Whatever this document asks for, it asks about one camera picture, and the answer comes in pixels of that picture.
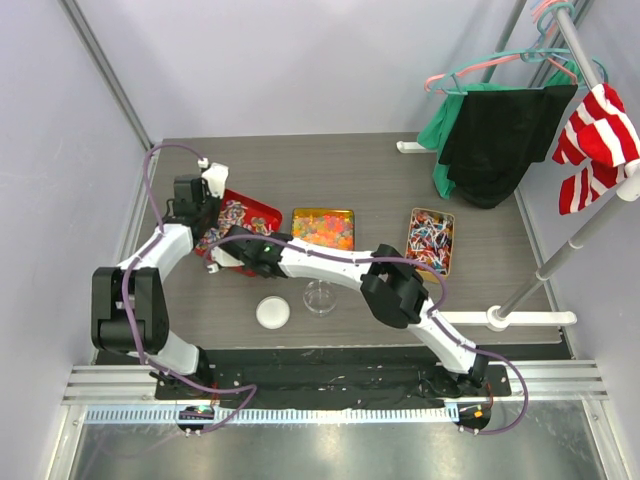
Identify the red candy tin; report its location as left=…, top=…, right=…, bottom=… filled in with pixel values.
left=195, top=189, right=282, bottom=274

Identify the gold gummy tin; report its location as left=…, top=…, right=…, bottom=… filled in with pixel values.
left=291, top=208, right=355, bottom=251

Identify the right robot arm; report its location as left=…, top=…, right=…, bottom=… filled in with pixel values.
left=207, top=226, right=489, bottom=395

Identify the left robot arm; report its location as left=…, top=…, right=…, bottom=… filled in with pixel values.
left=91, top=164, right=229, bottom=399

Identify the white round lid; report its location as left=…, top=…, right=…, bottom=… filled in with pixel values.
left=255, top=296, right=291, bottom=330

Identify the clear round jar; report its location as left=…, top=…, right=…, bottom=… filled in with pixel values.
left=303, top=280, right=337, bottom=317

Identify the small gold lollipop tin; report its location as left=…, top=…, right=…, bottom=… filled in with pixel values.
left=405, top=208, right=455, bottom=279

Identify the green hanging garment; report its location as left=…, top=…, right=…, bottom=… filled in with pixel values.
left=416, top=69, right=581, bottom=200

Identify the white clothes rack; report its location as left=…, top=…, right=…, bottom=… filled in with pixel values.
left=396, top=0, right=640, bottom=332

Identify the teal clothes hanger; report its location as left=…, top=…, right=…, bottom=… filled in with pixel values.
left=423, top=48, right=578, bottom=95

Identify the black hanging cloth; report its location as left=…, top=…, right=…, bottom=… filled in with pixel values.
left=438, top=83, right=579, bottom=210

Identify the red white striped sock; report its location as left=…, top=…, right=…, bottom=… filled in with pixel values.
left=552, top=83, right=639, bottom=215

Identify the pink clothes hanger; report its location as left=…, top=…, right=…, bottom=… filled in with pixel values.
left=423, top=1, right=578, bottom=95

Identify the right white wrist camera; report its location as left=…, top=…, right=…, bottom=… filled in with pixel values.
left=204, top=247, right=243, bottom=274

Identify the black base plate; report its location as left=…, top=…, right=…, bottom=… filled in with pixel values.
left=149, top=342, right=511, bottom=406

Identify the aluminium frame rail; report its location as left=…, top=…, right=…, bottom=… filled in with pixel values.
left=62, top=361, right=608, bottom=427

